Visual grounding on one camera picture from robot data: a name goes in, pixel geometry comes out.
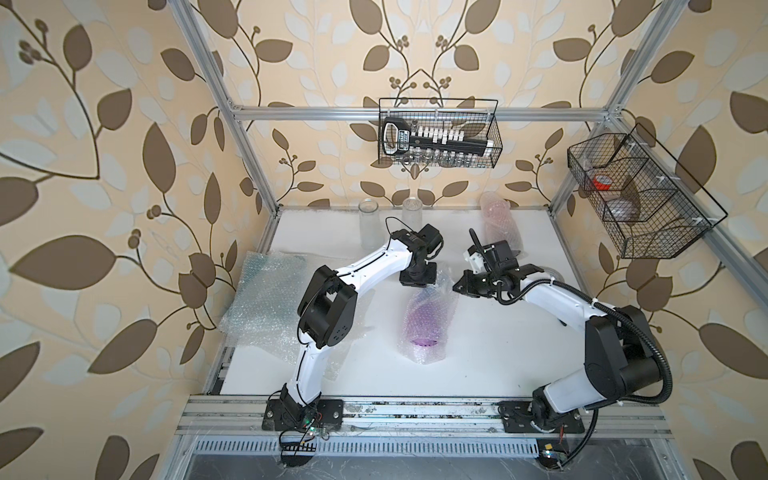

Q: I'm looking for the bubble clear vase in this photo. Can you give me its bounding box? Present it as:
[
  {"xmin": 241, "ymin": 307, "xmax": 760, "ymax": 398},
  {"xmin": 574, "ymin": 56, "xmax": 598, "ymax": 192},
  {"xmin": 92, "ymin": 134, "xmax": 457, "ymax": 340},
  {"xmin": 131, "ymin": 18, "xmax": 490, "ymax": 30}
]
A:
[{"xmin": 401, "ymin": 197, "xmax": 423, "ymax": 232}]

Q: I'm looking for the bubble wrapped pink vase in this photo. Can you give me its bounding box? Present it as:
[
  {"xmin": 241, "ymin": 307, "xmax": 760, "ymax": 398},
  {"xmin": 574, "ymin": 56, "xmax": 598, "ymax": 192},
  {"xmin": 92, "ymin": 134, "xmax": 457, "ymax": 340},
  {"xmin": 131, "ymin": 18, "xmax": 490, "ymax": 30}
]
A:
[{"xmin": 479, "ymin": 192, "xmax": 524, "ymax": 255}]

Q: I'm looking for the aluminium front rail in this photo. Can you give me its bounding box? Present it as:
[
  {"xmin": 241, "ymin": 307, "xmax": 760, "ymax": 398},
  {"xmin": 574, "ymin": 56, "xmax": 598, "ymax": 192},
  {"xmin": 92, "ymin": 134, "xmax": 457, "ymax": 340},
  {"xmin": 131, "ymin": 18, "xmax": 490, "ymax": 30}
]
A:
[{"xmin": 177, "ymin": 395, "xmax": 672, "ymax": 439}]

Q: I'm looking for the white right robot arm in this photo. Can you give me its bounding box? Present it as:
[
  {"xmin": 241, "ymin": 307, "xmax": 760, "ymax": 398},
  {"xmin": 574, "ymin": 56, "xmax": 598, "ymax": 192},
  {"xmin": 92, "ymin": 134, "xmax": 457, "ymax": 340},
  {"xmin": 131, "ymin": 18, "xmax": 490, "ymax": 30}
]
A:
[{"xmin": 453, "ymin": 231, "xmax": 673, "ymax": 432}]

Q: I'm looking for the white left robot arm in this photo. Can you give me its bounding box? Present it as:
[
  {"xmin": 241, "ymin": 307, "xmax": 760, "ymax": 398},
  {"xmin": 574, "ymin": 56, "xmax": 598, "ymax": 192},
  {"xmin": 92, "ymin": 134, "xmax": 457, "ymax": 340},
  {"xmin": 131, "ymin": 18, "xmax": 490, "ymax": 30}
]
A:
[{"xmin": 279, "ymin": 224, "xmax": 444, "ymax": 427}]

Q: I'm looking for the clear tape roll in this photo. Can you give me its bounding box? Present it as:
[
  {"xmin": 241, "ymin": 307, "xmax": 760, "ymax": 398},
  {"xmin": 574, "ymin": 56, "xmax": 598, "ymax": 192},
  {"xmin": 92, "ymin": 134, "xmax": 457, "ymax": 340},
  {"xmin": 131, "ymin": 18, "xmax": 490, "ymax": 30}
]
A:
[{"xmin": 541, "ymin": 266, "xmax": 565, "ymax": 282}]

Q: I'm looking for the bubble purple vase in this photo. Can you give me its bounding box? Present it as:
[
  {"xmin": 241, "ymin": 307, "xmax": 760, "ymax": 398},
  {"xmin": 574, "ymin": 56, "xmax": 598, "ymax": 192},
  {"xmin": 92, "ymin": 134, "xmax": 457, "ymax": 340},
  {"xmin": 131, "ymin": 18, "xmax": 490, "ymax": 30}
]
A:
[{"xmin": 398, "ymin": 268, "xmax": 458, "ymax": 365}]

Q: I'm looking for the black side wire basket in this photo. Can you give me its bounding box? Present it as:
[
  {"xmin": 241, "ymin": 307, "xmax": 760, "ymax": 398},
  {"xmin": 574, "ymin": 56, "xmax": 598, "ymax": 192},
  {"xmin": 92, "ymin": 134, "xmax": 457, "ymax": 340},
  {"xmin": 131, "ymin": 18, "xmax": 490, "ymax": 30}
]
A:
[{"xmin": 567, "ymin": 123, "xmax": 728, "ymax": 260}]

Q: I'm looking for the black back wire basket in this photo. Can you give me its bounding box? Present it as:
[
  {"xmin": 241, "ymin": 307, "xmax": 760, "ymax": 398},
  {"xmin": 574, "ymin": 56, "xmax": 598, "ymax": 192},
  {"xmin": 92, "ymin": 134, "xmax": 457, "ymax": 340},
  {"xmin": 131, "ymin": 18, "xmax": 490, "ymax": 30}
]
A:
[{"xmin": 378, "ymin": 96, "xmax": 503, "ymax": 169}]

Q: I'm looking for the clear ribbed glass vase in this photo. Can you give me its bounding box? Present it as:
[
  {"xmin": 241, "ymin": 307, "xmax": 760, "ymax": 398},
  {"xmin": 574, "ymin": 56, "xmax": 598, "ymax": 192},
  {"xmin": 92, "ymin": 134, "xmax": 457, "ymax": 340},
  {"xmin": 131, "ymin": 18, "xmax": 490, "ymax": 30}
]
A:
[{"xmin": 358, "ymin": 198, "xmax": 385, "ymax": 253}]

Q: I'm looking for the black socket set tool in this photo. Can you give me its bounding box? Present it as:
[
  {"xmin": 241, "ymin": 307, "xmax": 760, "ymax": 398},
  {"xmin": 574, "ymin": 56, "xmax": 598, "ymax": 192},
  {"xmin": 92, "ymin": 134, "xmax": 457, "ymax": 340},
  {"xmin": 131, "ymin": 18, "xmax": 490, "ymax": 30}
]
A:
[{"xmin": 379, "ymin": 117, "xmax": 498, "ymax": 157}]

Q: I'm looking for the black corrugated cable conduit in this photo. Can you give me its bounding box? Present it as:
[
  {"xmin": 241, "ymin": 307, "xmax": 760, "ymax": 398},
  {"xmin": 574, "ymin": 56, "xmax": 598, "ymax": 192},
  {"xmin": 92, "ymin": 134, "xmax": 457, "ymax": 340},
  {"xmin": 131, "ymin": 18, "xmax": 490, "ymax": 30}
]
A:
[{"xmin": 467, "ymin": 227, "xmax": 674, "ymax": 406}]

